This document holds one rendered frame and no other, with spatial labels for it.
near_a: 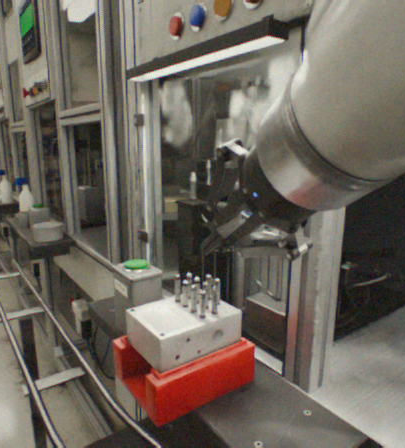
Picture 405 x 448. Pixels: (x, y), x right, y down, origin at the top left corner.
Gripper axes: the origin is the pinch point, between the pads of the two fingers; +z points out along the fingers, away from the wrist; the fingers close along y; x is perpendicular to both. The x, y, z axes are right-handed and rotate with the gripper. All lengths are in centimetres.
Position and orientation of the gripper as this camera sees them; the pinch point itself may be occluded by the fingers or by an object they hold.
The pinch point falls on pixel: (220, 237)
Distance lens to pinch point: 46.2
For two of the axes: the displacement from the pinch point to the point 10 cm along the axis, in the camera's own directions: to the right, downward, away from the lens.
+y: -5.4, -8.3, 1.2
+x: -8.0, 4.6, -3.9
